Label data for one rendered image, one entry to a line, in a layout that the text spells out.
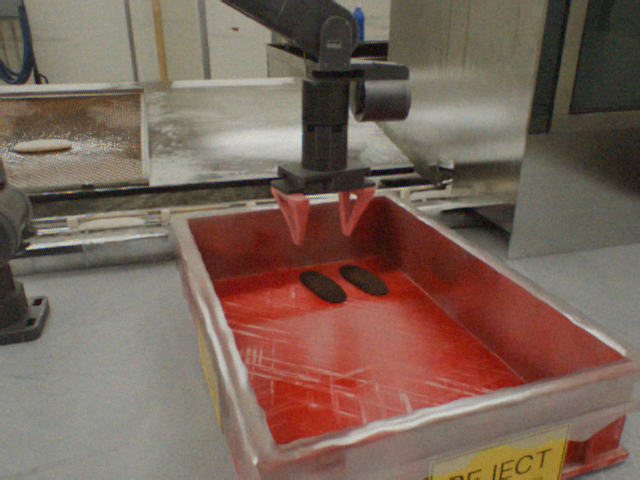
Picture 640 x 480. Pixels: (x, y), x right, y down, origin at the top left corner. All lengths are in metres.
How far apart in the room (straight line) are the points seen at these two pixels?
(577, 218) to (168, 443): 0.67
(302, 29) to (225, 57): 3.71
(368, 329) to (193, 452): 0.26
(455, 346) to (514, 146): 0.33
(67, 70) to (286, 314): 4.07
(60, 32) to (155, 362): 4.10
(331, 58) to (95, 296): 0.44
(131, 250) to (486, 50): 0.61
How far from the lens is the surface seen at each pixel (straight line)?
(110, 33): 4.62
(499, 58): 0.91
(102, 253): 0.88
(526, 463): 0.48
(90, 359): 0.68
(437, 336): 0.68
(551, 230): 0.93
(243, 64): 4.37
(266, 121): 1.31
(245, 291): 0.77
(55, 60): 4.67
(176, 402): 0.59
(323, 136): 0.67
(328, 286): 0.75
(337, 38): 0.65
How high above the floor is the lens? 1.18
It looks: 23 degrees down
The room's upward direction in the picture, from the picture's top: straight up
